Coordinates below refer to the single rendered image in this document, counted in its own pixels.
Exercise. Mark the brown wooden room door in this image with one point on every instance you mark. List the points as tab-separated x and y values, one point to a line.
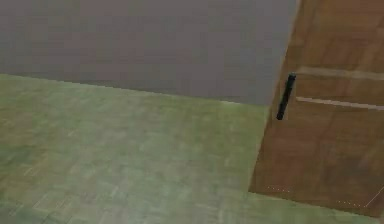
333	143

